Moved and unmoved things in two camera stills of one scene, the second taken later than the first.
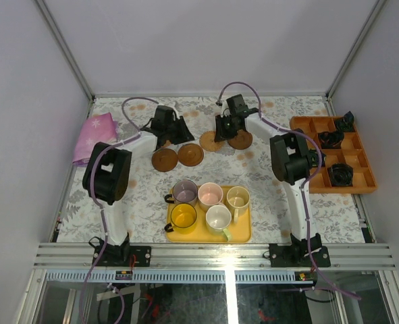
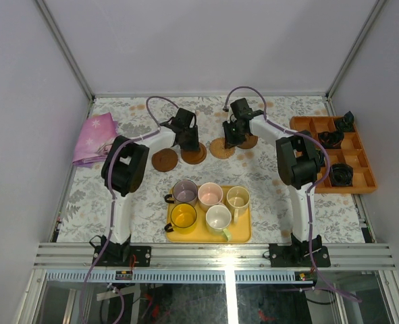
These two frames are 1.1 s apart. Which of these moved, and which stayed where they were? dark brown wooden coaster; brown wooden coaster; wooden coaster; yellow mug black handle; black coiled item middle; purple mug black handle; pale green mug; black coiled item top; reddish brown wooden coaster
Moved: reddish brown wooden coaster; brown wooden coaster; wooden coaster
Stayed: pale green mug; dark brown wooden coaster; black coiled item top; purple mug black handle; black coiled item middle; yellow mug black handle
